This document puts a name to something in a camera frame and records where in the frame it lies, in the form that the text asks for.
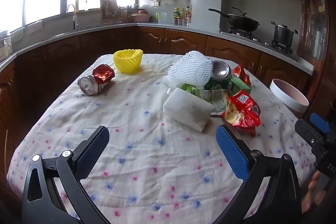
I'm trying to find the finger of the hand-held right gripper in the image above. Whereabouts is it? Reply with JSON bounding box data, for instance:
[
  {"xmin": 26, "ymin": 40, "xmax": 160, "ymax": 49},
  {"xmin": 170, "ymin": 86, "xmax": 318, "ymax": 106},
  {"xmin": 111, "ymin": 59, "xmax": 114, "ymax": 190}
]
[{"xmin": 295, "ymin": 113, "xmax": 331, "ymax": 153}]

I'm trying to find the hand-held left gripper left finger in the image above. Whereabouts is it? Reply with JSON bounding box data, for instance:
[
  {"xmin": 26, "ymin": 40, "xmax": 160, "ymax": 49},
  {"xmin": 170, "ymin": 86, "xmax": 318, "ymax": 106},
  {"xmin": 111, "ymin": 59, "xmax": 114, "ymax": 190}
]
[{"xmin": 21, "ymin": 126, "xmax": 111, "ymax": 224}]

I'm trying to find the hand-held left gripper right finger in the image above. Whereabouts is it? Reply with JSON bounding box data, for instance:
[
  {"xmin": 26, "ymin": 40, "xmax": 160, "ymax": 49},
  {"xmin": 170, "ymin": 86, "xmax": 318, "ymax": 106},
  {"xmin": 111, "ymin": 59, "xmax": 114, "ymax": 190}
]
[{"xmin": 215, "ymin": 124, "xmax": 302, "ymax": 224}]

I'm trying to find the pink round bin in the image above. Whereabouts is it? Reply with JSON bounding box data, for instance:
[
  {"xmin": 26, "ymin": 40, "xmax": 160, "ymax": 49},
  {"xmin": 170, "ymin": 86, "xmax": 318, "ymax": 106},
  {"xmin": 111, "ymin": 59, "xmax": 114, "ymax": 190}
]
[{"xmin": 269, "ymin": 79, "xmax": 309, "ymax": 112}]

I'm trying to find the green spout pouch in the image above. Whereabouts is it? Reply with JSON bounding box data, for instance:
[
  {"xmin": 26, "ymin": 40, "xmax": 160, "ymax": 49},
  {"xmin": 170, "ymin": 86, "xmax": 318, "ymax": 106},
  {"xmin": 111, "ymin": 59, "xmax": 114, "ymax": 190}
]
[{"xmin": 181, "ymin": 83, "xmax": 229, "ymax": 116}]

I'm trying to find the green juice carton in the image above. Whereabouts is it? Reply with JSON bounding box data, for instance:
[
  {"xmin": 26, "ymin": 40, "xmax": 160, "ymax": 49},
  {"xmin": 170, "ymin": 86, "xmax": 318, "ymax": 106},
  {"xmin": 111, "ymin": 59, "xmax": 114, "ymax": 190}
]
[{"xmin": 228, "ymin": 76, "xmax": 252, "ymax": 96}]

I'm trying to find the person's right hand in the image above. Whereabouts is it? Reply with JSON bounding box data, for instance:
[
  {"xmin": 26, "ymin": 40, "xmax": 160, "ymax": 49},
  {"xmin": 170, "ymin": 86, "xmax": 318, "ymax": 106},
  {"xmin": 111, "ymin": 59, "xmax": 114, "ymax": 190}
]
[{"xmin": 301, "ymin": 170, "xmax": 325, "ymax": 214}]

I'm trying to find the red snack packet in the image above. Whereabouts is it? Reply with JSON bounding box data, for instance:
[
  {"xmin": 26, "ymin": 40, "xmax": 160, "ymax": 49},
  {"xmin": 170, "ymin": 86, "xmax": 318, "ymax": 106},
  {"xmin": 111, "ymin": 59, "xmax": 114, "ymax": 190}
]
[{"xmin": 222, "ymin": 90, "xmax": 261, "ymax": 136}]

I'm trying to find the white floral tablecloth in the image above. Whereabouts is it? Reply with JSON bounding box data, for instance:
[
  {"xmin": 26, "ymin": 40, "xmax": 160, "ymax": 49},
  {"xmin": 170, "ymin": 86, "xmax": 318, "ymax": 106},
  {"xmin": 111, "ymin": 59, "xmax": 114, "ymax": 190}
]
[{"xmin": 7, "ymin": 53, "xmax": 317, "ymax": 224}]

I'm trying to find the white foam block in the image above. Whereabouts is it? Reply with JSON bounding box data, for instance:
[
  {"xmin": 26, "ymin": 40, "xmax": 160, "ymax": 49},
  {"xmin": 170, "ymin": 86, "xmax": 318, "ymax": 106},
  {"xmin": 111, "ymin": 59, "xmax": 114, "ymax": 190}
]
[{"xmin": 163, "ymin": 88, "xmax": 214, "ymax": 132}]

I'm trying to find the crushed red drink can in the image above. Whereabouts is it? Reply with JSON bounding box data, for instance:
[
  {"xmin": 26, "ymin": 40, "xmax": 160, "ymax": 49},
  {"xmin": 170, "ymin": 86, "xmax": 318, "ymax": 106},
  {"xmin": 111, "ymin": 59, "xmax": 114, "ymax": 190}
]
[{"xmin": 78, "ymin": 64, "xmax": 116, "ymax": 96}]

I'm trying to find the red foil wrapper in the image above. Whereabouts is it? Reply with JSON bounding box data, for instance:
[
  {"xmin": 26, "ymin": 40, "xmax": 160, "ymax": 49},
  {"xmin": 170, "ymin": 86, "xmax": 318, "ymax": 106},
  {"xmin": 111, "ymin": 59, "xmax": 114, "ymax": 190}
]
[{"xmin": 232, "ymin": 64, "xmax": 252, "ymax": 88}]

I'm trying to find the green drink can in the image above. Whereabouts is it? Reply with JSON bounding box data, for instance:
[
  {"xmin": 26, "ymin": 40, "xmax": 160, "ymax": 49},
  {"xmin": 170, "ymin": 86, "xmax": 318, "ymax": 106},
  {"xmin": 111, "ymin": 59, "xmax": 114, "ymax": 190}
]
[{"xmin": 205, "ymin": 60, "xmax": 233, "ymax": 90}]

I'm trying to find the white foam fruit net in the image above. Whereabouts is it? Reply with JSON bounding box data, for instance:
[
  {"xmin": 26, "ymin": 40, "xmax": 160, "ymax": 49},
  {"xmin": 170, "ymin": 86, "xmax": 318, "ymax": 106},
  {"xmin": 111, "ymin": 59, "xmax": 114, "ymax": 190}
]
[{"xmin": 163, "ymin": 50, "xmax": 214, "ymax": 88}]

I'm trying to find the glass door cabinet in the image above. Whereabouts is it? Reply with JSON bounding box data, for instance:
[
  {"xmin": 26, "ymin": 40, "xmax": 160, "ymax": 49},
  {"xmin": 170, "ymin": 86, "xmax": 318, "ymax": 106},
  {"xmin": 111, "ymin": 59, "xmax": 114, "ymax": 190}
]
[{"xmin": 297, "ymin": 0, "xmax": 336, "ymax": 119}]

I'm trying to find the black stock pot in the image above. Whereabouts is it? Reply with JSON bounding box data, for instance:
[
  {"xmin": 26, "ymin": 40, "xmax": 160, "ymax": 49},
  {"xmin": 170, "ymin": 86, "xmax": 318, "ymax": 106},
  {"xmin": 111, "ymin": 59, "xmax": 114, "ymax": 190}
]
[{"xmin": 271, "ymin": 21, "xmax": 299, "ymax": 47}]

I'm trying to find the yellow foam fruit net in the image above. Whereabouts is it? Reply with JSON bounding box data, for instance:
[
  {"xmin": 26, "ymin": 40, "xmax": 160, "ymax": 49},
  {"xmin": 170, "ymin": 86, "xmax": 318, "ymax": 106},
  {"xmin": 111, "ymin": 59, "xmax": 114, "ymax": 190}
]
[{"xmin": 113, "ymin": 49, "xmax": 144, "ymax": 74}]

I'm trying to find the gas stove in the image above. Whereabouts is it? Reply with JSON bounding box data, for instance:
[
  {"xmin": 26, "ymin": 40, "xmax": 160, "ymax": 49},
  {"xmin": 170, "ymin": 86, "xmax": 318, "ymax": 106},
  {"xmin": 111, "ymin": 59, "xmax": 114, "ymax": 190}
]
[{"xmin": 220, "ymin": 27, "xmax": 294, "ymax": 55}]

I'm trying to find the grey kitchen countertop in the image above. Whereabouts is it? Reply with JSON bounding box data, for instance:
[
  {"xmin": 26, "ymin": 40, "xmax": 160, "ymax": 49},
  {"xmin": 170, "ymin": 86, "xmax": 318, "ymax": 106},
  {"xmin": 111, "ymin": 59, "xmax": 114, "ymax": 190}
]
[{"xmin": 0, "ymin": 22, "xmax": 314, "ymax": 76}]

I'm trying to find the black wok with lid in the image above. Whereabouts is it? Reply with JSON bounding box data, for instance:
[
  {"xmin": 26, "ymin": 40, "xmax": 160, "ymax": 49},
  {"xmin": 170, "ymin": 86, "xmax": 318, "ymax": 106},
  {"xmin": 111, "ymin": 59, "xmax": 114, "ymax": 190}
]
[{"xmin": 208, "ymin": 7, "xmax": 260, "ymax": 32}]

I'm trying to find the kitchen faucet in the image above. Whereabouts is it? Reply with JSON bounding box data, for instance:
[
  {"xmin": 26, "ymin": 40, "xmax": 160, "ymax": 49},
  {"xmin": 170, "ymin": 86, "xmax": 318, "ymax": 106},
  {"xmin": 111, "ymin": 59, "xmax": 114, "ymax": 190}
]
[{"xmin": 66, "ymin": 4, "xmax": 79, "ymax": 31}]

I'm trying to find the white rice cooker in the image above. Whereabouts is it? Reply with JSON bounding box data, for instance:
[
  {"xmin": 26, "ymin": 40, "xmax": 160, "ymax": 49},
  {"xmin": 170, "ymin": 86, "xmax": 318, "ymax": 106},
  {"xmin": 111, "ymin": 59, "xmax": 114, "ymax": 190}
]
[{"xmin": 0, "ymin": 30, "xmax": 13, "ymax": 62}]

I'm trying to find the pink basin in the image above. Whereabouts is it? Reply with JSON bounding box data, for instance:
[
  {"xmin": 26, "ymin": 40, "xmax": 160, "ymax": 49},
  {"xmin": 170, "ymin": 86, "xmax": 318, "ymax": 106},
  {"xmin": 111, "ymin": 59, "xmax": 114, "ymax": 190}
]
[{"xmin": 130, "ymin": 13, "xmax": 152, "ymax": 23}]

